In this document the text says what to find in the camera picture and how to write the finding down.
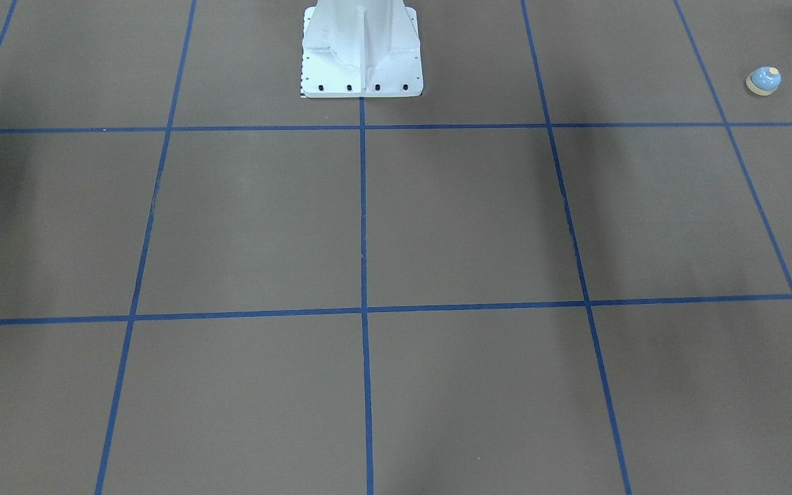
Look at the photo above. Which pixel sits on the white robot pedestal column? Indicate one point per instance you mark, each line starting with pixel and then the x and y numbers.
pixel 361 49

